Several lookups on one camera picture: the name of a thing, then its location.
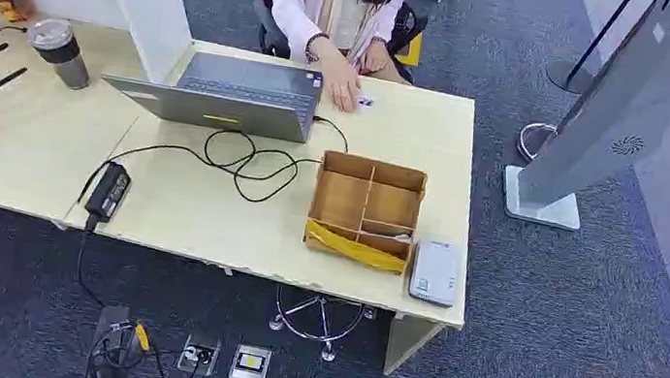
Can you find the stanchion post with base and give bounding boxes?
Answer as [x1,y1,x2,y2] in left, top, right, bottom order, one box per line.
[541,0,636,102]

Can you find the wooden compartment box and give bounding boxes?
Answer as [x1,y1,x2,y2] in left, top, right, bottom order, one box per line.
[300,147,431,279]

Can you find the pale desk leg panel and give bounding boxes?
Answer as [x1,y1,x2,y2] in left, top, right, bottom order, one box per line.
[381,309,446,378]

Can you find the chrome stool base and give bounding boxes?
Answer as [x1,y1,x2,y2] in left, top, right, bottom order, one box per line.
[264,282,379,368]

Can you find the grey card reader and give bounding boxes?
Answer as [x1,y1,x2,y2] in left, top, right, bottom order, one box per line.
[405,236,464,310]

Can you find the floor socket with closed lid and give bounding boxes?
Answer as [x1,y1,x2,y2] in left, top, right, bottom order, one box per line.
[227,343,274,378]

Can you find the grey laptop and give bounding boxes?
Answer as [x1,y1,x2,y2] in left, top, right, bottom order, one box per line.
[96,39,328,146]

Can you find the yellow block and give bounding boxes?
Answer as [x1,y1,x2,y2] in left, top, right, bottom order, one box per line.
[396,28,427,70]

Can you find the floor socket with plug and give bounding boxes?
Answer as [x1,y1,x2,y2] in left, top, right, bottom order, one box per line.
[175,331,223,378]

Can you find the chrome ring base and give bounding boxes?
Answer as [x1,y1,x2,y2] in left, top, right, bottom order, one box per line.
[513,117,560,168]

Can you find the person's right hand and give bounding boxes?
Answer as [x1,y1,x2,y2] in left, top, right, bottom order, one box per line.
[303,37,369,116]

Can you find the black laptop power cable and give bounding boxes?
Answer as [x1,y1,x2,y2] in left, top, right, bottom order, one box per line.
[75,84,354,238]

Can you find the grey kiosk stand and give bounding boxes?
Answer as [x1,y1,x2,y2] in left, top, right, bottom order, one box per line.
[496,0,670,245]

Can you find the lidded coffee cup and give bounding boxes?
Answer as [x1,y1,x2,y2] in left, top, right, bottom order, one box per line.
[19,15,100,94]

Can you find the black power adapter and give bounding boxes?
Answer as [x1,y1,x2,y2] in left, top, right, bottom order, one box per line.
[81,158,136,227]

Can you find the person's left hand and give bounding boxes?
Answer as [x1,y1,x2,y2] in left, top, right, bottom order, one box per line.
[359,39,399,80]

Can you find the black floor device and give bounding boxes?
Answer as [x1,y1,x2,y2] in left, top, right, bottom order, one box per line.
[82,301,156,378]

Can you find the black mains cable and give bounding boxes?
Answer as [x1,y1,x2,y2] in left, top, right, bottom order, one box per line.
[71,212,120,308]

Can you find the beaded bracelet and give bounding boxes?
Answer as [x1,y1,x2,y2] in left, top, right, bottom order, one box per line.
[303,29,333,67]

